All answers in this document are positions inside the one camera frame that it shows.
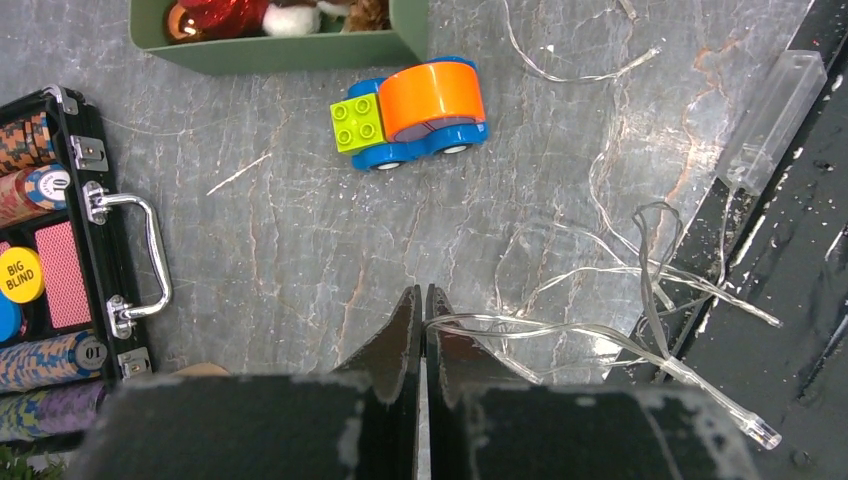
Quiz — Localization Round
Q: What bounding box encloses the small green christmas tree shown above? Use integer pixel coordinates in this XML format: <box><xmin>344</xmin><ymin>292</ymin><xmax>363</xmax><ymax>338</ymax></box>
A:
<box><xmin>1</xmin><ymin>446</ymin><xmax>67</xmax><ymax>480</ymax></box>

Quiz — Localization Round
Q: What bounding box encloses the yellow big blind button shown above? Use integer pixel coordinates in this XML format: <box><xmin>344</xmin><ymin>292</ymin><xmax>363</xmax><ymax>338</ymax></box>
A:
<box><xmin>1</xmin><ymin>247</ymin><xmax>45</xmax><ymax>304</ymax></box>

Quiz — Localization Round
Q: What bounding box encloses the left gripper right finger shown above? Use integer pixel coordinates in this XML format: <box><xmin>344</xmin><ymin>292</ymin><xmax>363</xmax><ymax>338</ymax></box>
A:
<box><xmin>425</xmin><ymin>284</ymin><xmax>529</xmax><ymax>479</ymax></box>

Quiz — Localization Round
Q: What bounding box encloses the clear battery box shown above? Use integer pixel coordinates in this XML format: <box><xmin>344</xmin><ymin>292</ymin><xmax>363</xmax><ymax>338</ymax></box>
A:
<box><xmin>716</xmin><ymin>50</ymin><xmax>827</xmax><ymax>196</ymax></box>

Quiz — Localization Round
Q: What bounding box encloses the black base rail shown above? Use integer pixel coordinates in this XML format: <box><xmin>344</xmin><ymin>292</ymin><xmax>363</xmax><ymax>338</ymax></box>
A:
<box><xmin>606</xmin><ymin>0</ymin><xmax>848</xmax><ymax>480</ymax></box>

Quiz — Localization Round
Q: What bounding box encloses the black poker chip case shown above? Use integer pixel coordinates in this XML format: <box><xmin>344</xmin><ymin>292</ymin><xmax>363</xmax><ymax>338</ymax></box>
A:
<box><xmin>1</xmin><ymin>85</ymin><xmax>173</xmax><ymax>453</ymax></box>

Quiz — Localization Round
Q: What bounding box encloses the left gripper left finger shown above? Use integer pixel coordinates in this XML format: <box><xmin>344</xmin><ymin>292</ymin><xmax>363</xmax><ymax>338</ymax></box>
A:
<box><xmin>334</xmin><ymin>285</ymin><xmax>423</xmax><ymax>479</ymax></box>

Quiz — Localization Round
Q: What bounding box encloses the red glitter bauble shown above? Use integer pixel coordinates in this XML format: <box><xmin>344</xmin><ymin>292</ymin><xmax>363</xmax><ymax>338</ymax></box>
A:
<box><xmin>163</xmin><ymin>0</ymin><xmax>270</xmax><ymax>44</ymax></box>

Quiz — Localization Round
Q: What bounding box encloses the blue dealer button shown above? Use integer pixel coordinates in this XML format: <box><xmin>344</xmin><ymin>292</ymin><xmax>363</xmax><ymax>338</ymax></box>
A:
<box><xmin>0</xmin><ymin>293</ymin><xmax>23</xmax><ymax>343</ymax></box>

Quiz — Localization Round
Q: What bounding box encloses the green ornament box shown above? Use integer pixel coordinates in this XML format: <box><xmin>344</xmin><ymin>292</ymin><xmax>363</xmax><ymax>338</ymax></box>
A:
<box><xmin>129</xmin><ymin>1</ymin><xmax>429</xmax><ymax>76</ymax></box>

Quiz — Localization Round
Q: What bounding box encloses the pink card deck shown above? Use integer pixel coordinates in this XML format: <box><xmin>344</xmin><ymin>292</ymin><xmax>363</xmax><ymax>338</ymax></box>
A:
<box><xmin>35</xmin><ymin>222</ymin><xmax>91</xmax><ymax>329</ymax></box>

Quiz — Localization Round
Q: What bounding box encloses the blue orange toy car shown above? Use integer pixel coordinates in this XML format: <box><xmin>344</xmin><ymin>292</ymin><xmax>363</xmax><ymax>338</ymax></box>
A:
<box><xmin>329</xmin><ymin>56</ymin><xmax>489</xmax><ymax>171</ymax></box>

